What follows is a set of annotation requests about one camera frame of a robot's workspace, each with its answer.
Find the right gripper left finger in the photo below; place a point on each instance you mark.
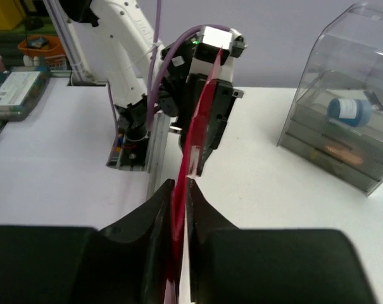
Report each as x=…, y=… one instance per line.
x=126, y=262

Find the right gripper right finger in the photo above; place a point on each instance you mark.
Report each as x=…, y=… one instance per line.
x=233, y=265

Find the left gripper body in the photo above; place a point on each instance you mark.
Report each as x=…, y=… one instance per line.
x=197, y=90

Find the red plastic folder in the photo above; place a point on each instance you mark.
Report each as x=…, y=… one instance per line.
x=192, y=155

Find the clear acrylic drawer organizer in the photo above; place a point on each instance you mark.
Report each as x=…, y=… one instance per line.
x=346, y=61

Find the blue white small jar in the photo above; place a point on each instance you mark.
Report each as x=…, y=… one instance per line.
x=352, y=112

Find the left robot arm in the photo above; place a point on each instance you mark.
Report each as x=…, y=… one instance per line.
x=145, y=77

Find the orange plastic basket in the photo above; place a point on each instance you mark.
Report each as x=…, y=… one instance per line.
x=46, y=47

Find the yellow box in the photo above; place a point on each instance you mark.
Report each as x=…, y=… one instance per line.
x=11, y=14

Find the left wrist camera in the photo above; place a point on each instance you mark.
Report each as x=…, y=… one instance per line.
x=217, y=45

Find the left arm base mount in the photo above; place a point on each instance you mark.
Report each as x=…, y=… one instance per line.
x=144, y=155

